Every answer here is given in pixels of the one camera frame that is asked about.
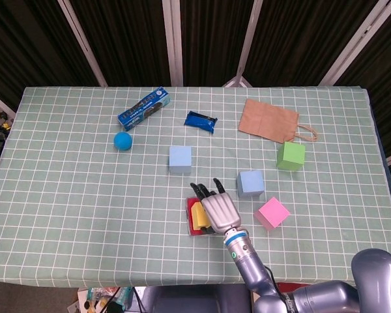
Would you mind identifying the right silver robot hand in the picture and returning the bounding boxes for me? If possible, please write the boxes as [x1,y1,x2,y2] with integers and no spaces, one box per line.
[190,177,242,236]

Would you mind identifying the yellow foam cube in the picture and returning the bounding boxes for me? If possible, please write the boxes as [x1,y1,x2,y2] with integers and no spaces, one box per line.
[190,201,211,230]

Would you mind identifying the pink foam cube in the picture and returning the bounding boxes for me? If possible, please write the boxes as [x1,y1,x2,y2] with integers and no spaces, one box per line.
[254,196,291,231]

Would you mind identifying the green foam cube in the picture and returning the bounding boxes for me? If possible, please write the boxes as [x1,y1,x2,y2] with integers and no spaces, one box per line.
[276,141,306,171]

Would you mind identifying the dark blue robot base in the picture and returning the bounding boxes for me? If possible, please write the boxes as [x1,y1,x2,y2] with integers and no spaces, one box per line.
[143,285,253,313]

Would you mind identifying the clear tray with red inside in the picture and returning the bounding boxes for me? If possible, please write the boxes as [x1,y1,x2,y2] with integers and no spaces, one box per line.
[185,196,216,238]

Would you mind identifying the blue snack packet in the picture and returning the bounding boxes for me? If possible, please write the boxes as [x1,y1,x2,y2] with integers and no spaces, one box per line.
[183,110,219,135]

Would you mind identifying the brown paper sheet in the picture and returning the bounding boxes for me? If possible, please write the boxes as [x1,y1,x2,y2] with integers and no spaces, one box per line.
[237,98,319,147]

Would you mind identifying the red plastic bin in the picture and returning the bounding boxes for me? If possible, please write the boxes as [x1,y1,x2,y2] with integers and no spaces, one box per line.
[276,282,313,293]

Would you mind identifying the blue ball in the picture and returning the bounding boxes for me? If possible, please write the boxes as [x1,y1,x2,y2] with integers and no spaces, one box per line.
[113,131,133,153]

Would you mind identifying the blue cookie box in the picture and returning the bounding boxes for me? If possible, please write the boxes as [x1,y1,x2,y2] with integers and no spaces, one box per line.
[117,85,171,132]

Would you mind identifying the green checkered tablecloth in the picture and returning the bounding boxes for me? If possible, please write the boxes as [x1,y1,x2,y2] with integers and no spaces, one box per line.
[0,86,391,290]

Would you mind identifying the dark pleated partition panel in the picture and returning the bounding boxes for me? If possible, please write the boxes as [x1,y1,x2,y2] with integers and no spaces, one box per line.
[337,0,391,157]
[68,0,173,87]
[0,0,102,108]
[179,0,257,87]
[244,0,382,87]

